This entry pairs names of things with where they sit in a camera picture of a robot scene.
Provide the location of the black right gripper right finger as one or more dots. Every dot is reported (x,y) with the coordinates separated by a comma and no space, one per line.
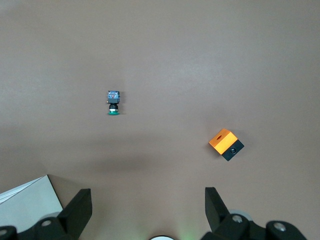
(217,215)

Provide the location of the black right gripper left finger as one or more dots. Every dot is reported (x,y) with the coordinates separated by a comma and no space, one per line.
(75,212)

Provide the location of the green push button switch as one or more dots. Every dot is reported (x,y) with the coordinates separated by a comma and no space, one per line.
(113,100)

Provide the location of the orange and black box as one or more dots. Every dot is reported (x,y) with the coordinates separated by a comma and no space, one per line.
(222,142)

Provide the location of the white drawer cabinet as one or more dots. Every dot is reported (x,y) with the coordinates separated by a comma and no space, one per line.
(25,200)

